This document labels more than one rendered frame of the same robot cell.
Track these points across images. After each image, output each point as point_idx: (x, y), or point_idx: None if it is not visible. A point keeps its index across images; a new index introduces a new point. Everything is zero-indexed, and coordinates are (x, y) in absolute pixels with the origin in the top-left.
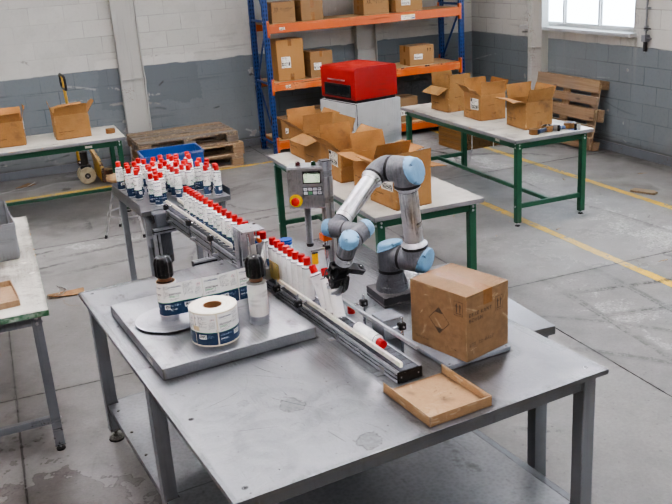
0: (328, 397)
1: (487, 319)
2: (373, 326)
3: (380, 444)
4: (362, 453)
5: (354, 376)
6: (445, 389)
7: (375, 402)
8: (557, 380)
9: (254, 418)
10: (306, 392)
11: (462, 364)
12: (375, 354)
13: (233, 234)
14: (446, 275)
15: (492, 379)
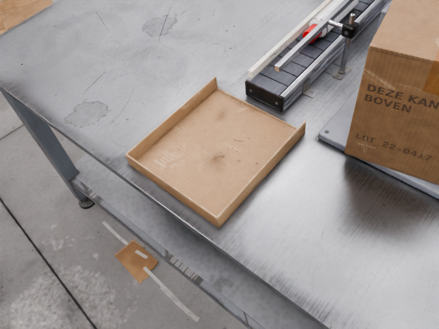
0: (185, 46)
1: (424, 124)
2: None
3: (79, 126)
4: (56, 117)
5: (249, 48)
6: (248, 151)
7: (186, 89)
8: (368, 327)
9: (123, 12)
10: (192, 25)
11: (343, 149)
12: (292, 42)
13: None
14: None
15: (315, 206)
